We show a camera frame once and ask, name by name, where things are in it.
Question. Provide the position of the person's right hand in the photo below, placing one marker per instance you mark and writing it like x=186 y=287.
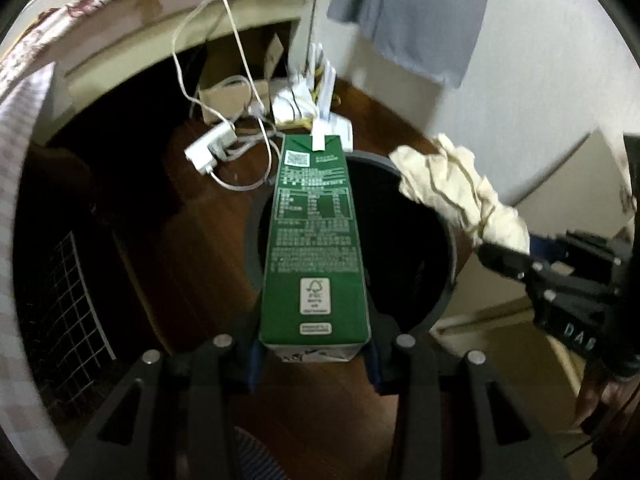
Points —
x=592 y=395

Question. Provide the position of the cardboard box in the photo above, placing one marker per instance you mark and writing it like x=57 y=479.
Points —
x=225 y=95

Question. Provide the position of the white charger bundle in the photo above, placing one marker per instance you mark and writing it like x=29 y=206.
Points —
x=287 y=102

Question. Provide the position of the grey hanging cloth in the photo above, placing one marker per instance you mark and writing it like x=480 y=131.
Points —
x=415 y=15

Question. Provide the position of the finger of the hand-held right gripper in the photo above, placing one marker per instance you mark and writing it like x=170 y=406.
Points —
x=505 y=260
x=590 y=247

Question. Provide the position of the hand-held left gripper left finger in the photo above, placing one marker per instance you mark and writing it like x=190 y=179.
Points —
x=254 y=365

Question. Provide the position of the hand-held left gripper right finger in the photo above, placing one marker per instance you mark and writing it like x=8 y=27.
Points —
x=372 y=366

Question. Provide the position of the cream paper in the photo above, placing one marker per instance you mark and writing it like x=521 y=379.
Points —
x=450 y=185

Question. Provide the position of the white router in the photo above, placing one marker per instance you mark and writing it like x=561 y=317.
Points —
x=340 y=127

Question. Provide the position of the beige cabinet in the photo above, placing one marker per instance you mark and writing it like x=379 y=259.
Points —
x=575 y=185

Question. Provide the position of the checked cloth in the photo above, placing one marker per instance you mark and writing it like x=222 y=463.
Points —
x=20 y=310

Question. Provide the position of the floral printed blanket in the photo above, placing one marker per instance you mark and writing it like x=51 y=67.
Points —
x=75 y=10

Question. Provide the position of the white power strip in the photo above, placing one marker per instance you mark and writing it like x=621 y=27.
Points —
x=210 y=147

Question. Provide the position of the black trash bin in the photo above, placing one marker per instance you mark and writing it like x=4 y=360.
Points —
x=410 y=260

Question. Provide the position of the green drink carton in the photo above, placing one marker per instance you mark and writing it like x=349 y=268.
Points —
x=312 y=240

